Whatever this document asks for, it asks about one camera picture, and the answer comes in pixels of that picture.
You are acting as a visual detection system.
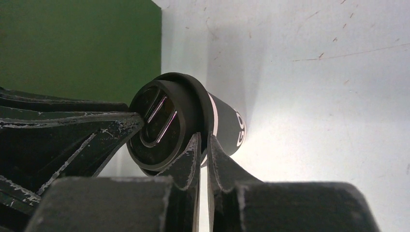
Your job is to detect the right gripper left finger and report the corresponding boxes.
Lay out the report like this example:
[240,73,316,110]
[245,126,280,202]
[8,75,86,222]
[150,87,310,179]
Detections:
[26,133,201,232]

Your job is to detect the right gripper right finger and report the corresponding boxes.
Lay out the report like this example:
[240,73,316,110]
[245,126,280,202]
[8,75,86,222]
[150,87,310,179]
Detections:
[207,134,379,232]

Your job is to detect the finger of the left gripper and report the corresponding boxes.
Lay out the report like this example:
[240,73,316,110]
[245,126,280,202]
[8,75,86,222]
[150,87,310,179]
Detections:
[0,88,143,232]

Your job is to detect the black paper coffee cup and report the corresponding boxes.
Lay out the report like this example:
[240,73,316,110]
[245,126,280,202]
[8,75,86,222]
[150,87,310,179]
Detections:
[197,91,247,167]

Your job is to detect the black cup lid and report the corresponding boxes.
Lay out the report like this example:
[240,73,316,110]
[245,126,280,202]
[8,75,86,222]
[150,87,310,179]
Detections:
[127,72,211,176]

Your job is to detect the green paper bag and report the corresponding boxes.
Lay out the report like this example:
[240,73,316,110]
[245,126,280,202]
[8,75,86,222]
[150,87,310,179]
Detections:
[0,0,162,103]

